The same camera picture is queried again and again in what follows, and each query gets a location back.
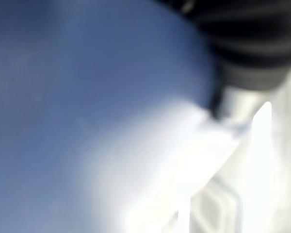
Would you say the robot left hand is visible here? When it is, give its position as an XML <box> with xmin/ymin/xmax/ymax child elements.
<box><xmin>153</xmin><ymin>0</ymin><xmax>291</xmax><ymax>121</ymax></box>

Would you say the white office cabinet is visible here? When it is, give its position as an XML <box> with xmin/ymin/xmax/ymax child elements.
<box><xmin>169</xmin><ymin>69</ymin><xmax>291</xmax><ymax>233</ymax></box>

